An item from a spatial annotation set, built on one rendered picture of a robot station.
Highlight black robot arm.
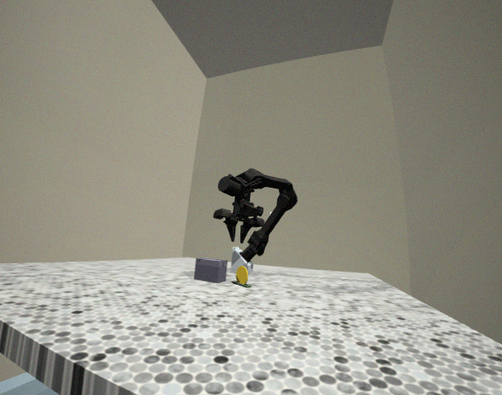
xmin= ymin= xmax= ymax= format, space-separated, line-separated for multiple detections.
xmin=218 ymin=168 xmax=298 ymax=263

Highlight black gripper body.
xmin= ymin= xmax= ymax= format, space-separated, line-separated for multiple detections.
xmin=213 ymin=197 xmax=265 ymax=227

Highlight gold coin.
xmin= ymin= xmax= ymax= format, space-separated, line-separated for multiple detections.
xmin=236 ymin=266 xmax=248 ymax=285

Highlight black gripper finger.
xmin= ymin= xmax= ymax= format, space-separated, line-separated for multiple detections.
xmin=223 ymin=220 xmax=238 ymax=242
xmin=240 ymin=224 xmax=255 ymax=244

